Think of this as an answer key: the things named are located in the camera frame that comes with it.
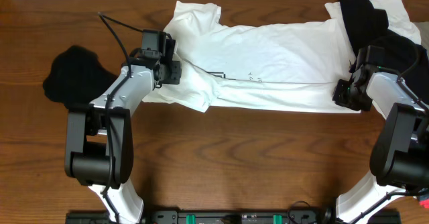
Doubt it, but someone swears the white robot print t-shirt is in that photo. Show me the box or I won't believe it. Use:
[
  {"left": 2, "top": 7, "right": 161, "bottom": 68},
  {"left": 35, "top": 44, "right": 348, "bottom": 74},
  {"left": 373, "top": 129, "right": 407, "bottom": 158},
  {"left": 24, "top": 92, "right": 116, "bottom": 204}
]
[{"left": 145, "top": 2, "right": 349, "bottom": 113}]

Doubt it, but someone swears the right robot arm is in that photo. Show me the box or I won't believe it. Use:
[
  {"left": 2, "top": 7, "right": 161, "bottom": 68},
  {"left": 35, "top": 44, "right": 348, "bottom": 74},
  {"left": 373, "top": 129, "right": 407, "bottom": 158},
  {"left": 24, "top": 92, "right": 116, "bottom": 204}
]
[{"left": 324, "top": 66, "right": 428, "bottom": 223}]

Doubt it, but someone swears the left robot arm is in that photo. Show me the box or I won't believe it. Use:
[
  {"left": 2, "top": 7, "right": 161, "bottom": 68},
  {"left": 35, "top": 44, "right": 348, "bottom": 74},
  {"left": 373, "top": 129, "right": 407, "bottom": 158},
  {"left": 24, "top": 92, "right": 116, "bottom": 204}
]
[{"left": 65, "top": 58, "right": 182, "bottom": 223}]

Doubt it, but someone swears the black t-shirt in pile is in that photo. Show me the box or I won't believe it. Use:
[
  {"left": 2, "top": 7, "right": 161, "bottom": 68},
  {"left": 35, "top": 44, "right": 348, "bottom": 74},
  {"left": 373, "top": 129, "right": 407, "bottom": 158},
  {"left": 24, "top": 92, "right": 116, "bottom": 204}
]
[{"left": 339, "top": 0, "right": 428, "bottom": 103}]

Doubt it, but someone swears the folded black garment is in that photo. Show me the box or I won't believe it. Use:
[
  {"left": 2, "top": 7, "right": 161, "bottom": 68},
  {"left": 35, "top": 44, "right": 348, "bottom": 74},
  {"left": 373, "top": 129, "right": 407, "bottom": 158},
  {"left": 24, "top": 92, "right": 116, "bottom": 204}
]
[{"left": 42, "top": 45, "right": 117, "bottom": 109}]

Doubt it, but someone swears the red object at edge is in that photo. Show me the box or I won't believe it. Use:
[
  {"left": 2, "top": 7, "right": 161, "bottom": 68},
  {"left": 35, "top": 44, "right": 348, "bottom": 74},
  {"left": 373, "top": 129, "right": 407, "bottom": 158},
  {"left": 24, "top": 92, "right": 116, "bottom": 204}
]
[{"left": 419, "top": 199, "right": 429, "bottom": 209}]

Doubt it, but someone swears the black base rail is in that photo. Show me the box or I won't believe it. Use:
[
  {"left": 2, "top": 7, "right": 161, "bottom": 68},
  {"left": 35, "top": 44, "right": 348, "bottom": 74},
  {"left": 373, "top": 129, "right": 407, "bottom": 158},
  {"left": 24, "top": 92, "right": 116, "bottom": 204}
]
[{"left": 65, "top": 207, "right": 402, "bottom": 224}]

